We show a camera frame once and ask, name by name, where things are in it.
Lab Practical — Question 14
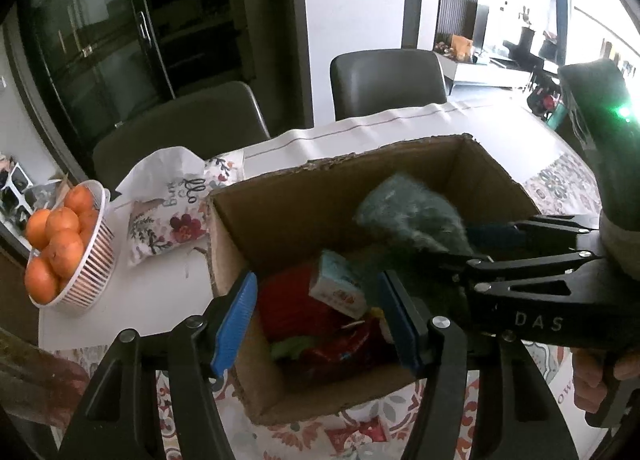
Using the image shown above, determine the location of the teal pocket tissue packet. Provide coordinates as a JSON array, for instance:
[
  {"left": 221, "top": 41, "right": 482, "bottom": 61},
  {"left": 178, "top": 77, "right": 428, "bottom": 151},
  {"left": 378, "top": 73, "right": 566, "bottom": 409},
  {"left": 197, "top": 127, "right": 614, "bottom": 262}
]
[{"left": 308, "top": 250, "right": 368, "bottom": 320}]

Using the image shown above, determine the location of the green fuzzy cloth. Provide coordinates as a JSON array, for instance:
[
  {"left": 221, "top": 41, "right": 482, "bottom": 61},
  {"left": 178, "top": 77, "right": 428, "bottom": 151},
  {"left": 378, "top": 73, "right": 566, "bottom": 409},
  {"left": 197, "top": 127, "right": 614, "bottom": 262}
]
[{"left": 355, "top": 174, "right": 471, "bottom": 256}]

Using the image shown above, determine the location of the dark dining chair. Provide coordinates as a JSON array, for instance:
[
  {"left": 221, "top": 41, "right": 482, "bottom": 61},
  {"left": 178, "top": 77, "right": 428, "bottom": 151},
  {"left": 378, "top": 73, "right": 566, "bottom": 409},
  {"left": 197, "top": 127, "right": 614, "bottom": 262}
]
[
  {"left": 330, "top": 49, "right": 447, "bottom": 121},
  {"left": 92, "top": 81, "right": 271, "bottom": 191}
]

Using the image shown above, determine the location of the shoe rack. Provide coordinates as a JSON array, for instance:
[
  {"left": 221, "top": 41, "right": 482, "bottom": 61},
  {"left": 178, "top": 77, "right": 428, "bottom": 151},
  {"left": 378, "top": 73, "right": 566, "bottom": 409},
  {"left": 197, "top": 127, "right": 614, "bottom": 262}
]
[{"left": 0, "top": 155, "right": 68, "bottom": 241}]

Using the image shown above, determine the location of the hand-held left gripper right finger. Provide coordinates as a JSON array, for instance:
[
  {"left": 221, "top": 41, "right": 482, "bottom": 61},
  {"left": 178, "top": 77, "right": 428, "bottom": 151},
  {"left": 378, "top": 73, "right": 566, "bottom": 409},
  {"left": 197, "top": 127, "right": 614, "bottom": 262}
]
[{"left": 377, "top": 270, "right": 566, "bottom": 460}]

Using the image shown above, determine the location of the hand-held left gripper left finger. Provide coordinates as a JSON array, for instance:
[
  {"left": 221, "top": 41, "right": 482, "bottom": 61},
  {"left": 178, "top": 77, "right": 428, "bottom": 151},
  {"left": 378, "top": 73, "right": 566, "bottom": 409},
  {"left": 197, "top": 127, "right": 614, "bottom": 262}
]
[{"left": 60, "top": 270, "right": 258, "bottom": 460}]

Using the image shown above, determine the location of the red pompom plush toy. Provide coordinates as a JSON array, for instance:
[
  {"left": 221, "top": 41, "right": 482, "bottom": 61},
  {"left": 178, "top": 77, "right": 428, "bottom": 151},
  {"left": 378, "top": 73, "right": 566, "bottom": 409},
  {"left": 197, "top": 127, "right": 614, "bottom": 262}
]
[{"left": 257, "top": 262, "right": 341, "bottom": 361}]

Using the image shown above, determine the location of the white patterned tablecloth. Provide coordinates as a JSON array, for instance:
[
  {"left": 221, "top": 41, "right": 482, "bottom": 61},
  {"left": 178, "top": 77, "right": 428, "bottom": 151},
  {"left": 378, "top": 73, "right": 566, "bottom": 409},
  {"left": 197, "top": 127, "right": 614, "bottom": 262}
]
[{"left": 37, "top": 99, "right": 608, "bottom": 460}]

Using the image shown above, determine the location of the white sideboard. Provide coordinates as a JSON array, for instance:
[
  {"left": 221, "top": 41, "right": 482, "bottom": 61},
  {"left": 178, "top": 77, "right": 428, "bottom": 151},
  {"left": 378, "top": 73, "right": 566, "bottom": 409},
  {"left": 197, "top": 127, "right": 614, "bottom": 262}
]
[{"left": 434, "top": 50, "right": 532, "bottom": 93}]

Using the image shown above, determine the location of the brown cardboard box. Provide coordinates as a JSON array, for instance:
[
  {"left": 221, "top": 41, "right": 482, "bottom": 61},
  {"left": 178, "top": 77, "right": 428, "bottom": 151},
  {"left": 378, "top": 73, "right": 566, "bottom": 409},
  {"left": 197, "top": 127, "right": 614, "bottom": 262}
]
[{"left": 205, "top": 134, "right": 543, "bottom": 426}]

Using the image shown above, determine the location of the white plastic basket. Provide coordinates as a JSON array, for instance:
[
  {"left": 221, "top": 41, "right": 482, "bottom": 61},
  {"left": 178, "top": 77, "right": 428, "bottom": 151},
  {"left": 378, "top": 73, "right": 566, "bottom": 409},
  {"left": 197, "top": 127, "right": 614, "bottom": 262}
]
[{"left": 25, "top": 180, "right": 121, "bottom": 316}]

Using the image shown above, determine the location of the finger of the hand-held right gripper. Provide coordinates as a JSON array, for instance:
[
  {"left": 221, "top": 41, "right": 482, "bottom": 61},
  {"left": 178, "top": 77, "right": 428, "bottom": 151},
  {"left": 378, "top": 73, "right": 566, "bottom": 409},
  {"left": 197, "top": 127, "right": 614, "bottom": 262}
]
[
  {"left": 467, "top": 214, "right": 601, "bottom": 253},
  {"left": 430, "top": 249, "right": 607, "bottom": 292}
]

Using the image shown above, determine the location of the pile of oranges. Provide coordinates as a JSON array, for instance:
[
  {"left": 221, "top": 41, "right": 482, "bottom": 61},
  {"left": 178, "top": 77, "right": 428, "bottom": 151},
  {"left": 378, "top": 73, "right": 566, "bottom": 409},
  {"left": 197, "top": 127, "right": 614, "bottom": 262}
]
[{"left": 25, "top": 185, "right": 101, "bottom": 305}]

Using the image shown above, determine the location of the floral tissue pack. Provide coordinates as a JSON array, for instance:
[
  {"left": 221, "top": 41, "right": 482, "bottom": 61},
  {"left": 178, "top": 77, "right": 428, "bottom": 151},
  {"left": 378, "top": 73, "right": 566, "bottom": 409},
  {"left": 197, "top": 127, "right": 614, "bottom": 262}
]
[{"left": 116, "top": 146, "right": 246, "bottom": 268}]

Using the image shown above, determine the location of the person's right hand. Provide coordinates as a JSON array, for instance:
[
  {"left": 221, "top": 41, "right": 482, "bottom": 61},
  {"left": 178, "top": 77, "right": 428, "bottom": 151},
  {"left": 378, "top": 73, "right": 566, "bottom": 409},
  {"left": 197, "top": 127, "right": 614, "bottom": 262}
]
[{"left": 572, "top": 347, "right": 640, "bottom": 411}]

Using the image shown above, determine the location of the dark glass sliding door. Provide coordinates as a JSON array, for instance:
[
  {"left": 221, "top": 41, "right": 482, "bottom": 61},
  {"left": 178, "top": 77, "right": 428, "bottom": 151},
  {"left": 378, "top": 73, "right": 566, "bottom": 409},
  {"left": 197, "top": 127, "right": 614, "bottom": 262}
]
[{"left": 20, "top": 0, "right": 313, "bottom": 181}]

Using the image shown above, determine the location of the yellow paper bag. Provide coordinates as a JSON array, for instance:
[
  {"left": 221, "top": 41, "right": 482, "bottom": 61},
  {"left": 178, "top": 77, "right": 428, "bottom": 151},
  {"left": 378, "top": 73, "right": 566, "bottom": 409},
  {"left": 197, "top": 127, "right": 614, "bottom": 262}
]
[{"left": 450, "top": 35, "right": 474, "bottom": 62}]

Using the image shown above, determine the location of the red snack packet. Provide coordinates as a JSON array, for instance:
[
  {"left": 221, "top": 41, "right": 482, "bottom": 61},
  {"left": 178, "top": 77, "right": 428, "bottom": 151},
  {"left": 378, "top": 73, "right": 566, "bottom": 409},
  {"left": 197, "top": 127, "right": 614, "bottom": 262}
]
[{"left": 305, "top": 320, "right": 398, "bottom": 367}]

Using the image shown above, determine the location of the clear glass vase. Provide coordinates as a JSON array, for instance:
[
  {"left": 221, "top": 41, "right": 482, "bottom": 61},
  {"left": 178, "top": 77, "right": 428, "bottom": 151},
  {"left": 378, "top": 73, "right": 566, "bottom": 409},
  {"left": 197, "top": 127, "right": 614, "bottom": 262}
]
[{"left": 0, "top": 327, "right": 92, "bottom": 430}]

